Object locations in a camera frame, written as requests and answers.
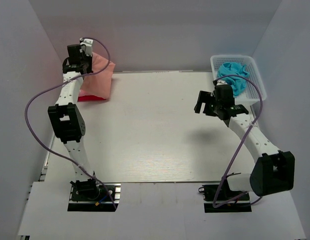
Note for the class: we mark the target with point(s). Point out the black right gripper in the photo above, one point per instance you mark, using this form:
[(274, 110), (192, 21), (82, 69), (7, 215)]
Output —
[(204, 97)]

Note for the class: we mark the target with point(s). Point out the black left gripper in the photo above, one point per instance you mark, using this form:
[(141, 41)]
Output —
[(89, 69)]

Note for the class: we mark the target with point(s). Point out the salmon orange t-shirt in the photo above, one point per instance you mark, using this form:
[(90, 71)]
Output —
[(99, 84)]

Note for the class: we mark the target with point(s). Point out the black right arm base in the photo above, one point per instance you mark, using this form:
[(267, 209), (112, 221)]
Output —
[(233, 196)]

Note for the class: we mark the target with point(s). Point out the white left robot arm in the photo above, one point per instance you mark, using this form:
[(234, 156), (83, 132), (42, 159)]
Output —
[(67, 122)]

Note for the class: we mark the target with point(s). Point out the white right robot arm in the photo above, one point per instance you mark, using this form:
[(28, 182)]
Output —
[(274, 169)]

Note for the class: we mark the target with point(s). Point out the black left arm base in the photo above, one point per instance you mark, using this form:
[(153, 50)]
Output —
[(90, 196)]

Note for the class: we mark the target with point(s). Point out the folded light pink t-shirt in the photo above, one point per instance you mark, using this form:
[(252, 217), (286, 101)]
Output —
[(83, 93)]

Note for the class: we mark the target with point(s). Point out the crumpled blue t-shirt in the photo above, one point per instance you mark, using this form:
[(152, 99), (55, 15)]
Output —
[(233, 74)]

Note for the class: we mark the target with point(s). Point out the folded red t-shirt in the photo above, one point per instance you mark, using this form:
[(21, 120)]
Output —
[(89, 98)]

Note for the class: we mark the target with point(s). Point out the white plastic basket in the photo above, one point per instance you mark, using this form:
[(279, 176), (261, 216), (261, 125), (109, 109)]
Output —
[(249, 96)]

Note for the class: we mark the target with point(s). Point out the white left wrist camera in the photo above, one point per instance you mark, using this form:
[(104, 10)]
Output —
[(86, 45)]

